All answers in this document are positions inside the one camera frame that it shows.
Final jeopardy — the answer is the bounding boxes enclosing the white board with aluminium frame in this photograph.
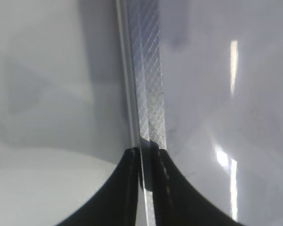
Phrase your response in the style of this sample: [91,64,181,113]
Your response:
[116,0,283,226]

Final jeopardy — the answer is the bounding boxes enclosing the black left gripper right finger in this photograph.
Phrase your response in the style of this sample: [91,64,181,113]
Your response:
[150,141,240,226]

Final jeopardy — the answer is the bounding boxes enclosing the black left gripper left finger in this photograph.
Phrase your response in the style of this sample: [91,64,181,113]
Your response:
[59,147,140,226]

